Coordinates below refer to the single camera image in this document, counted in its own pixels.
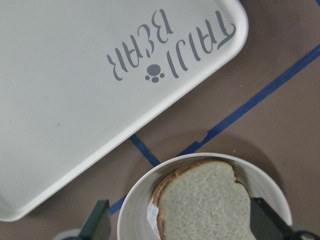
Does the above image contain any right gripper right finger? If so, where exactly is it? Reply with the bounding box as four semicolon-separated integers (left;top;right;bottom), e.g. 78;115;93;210
250;197;293;240

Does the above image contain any cream round plate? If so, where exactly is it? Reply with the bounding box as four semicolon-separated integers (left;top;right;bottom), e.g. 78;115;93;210
117;152;293;240

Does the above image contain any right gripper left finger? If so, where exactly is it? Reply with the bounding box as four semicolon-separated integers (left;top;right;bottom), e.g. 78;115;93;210
78;199;111;240

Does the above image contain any cream bear tray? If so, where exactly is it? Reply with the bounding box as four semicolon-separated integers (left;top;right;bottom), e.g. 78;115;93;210
0;0;250;222

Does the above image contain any bread slice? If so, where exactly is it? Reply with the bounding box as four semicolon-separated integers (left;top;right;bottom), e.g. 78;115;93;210
147;158;255;240

